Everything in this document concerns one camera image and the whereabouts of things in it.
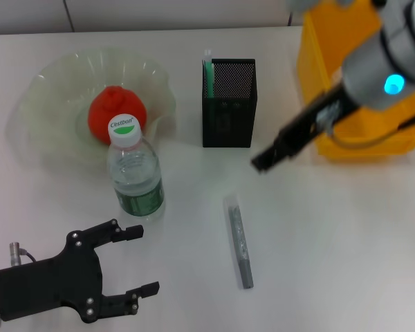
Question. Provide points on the clear glass fruit plate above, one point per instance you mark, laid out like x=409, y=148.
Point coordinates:
x=55, y=86

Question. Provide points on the green pen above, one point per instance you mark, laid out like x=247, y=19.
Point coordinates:
x=210, y=79

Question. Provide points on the grey pen with clear cap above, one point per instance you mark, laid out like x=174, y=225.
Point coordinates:
x=240, y=249

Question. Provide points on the orange fruit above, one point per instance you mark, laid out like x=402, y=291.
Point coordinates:
x=103, y=107

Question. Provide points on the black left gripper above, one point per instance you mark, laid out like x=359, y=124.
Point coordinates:
x=55, y=287

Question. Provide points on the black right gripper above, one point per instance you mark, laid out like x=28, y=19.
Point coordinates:
x=307, y=124

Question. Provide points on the clear green label water bottle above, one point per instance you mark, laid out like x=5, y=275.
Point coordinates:
x=135, y=173

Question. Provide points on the black mesh pen holder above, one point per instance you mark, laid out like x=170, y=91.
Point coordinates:
x=235, y=117

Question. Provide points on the yellow plastic storage bin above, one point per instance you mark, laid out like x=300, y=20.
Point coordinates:
x=318, y=69

